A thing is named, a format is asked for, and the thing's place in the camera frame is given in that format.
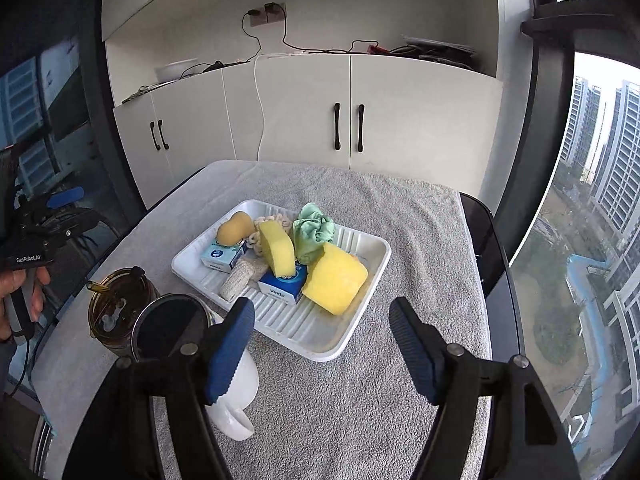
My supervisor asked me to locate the black cabinet handle far left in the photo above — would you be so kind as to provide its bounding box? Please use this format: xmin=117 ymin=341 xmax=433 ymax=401
xmin=150 ymin=122 xmax=162 ymax=151

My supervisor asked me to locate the white base cabinet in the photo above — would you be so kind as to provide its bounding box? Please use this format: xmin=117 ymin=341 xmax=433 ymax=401
xmin=114 ymin=54 xmax=502 ymax=206

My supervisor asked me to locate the dark clutter on cabinet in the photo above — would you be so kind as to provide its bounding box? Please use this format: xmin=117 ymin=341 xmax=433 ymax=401
xmin=367 ymin=36 xmax=480 ymax=72

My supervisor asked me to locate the person's left hand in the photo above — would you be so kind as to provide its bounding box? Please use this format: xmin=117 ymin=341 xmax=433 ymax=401
xmin=0 ymin=266 xmax=51 ymax=342

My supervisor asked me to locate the cream knitted scrunchie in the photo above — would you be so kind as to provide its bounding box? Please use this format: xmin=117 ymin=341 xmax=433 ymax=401
xmin=246 ymin=214 xmax=292 ymax=257

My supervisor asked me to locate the green crumpled cloth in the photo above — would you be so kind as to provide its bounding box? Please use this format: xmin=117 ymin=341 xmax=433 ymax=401
xmin=291 ymin=203 xmax=335 ymax=266

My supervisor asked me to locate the wall power socket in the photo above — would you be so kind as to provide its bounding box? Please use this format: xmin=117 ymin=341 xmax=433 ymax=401
xmin=248 ymin=2 xmax=286 ymax=27

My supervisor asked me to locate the black cabinet handle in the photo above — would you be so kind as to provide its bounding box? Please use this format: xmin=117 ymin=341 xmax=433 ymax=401
xmin=333 ymin=102 xmax=342 ymax=151
xmin=150 ymin=122 xmax=162 ymax=151
xmin=357 ymin=104 xmax=366 ymax=153
xmin=157 ymin=119 xmax=169 ymax=151

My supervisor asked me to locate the yellow rectangular sponge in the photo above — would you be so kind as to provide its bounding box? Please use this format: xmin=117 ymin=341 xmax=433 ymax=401
xmin=302 ymin=243 xmax=368 ymax=315

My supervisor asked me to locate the white hanging cable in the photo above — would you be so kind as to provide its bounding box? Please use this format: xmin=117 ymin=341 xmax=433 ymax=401
xmin=252 ymin=52 xmax=302 ymax=162

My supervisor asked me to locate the white bowl on cabinet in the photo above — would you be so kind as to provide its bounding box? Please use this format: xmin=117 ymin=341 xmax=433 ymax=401
xmin=154 ymin=58 xmax=200 ymax=84

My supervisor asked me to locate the black window frame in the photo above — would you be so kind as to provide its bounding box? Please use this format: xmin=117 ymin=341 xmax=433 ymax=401
xmin=495 ymin=0 xmax=639 ymax=259

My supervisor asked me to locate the white plastic tray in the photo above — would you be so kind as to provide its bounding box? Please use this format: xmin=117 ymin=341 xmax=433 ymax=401
xmin=170 ymin=198 xmax=394 ymax=364

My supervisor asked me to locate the blue tissue pack with cartoon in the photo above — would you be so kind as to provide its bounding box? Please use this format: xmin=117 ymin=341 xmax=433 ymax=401
xmin=200 ymin=240 xmax=247 ymax=273

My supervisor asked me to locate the yellow wedge sponge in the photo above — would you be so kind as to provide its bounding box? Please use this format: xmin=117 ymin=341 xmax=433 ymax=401
xmin=263 ymin=236 xmax=295 ymax=278

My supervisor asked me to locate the amber drinking straw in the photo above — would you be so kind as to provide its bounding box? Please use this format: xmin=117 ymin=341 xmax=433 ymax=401
xmin=86 ymin=281 xmax=113 ymax=296

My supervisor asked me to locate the tan peanut-shaped sponge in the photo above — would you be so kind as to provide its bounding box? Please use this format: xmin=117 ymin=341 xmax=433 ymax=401
xmin=216 ymin=211 xmax=255 ymax=247

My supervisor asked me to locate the white mug with chrome lid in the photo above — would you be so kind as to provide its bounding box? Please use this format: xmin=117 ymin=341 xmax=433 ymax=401
xmin=131 ymin=294 xmax=259 ymax=441

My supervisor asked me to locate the black power cable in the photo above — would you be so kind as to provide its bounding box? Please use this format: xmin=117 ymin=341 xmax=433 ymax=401
xmin=179 ymin=2 xmax=381 ymax=79

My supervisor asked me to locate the blue white tissue pack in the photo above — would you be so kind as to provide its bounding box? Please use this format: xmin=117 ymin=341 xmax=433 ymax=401
xmin=257 ymin=262 xmax=307 ymax=304

